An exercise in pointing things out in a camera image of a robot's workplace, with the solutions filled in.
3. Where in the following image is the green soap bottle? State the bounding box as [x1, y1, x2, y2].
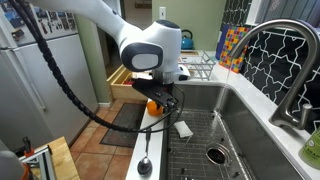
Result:
[298, 125, 320, 171]

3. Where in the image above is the wire dish rack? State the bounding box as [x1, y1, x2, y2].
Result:
[178, 49, 217, 82]

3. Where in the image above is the white light switch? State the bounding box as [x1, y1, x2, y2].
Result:
[158, 6, 167, 22]

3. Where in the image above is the stainless steel sink basin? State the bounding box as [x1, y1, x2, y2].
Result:
[159, 81, 304, 180]

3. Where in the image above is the aluminium profile frame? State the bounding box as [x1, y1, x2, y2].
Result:
[18, 144, 58, 180]

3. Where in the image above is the red black clamp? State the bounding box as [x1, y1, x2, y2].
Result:
[21, 136, 36, 158]

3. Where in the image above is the black magnet clip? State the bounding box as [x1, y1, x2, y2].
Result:
[11, 29, 25, 42]

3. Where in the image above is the steel wire sink grid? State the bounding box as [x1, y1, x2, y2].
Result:
[166, 108, 254, 180]

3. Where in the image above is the white refrigerator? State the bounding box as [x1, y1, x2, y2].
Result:
[0, 0, 99, 153]

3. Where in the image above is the teal kettle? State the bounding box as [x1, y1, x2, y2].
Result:
[180, 29, 195, 51]

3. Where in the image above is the wooden cutting board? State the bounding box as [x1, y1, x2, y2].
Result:
[181, 49, 202, 56]

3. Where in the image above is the grey orange stand head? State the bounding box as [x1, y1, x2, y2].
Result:
[0, 149, 32, 180]

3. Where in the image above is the white sponge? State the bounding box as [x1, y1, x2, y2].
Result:
[172, 120, 194, 139]

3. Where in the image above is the brushed steel faucet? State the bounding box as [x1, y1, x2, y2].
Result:
[228, 18, 320, 131]

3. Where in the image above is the kitchen window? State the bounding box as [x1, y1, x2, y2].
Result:
[246, 0, 320, 38]

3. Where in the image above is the printed photo collage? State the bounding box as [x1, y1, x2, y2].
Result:
[0, 3, 78, 44]

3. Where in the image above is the multicolour checkered cutting board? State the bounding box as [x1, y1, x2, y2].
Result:
[218, 26, 251, 74]

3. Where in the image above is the blue cutting board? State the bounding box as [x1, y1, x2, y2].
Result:
[214, 23, 231, 61]

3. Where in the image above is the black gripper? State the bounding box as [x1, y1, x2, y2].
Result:
[149, 83, 180, 114]

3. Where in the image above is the dark floor mat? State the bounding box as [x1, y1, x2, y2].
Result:
[99, 102, 147, 149]

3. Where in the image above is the light wooden board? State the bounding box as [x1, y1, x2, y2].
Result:
[31, 136, 81, 180]

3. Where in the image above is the sink drain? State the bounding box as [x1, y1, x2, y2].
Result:
[204, 143, 231, 166]

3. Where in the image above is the black wrist camera block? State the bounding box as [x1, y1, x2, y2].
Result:
[132, 78, 161, 99]

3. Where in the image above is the orange cup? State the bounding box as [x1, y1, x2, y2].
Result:
[146, 99, 165, 117]

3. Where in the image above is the black cable conduit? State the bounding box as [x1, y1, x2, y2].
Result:
[6, 0, 186, 134]

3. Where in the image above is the metal spoon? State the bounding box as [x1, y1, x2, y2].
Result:
[136, 127, 154, 177]

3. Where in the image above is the open wooden drawer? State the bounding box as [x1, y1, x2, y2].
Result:
[106, 64, 149, 102]

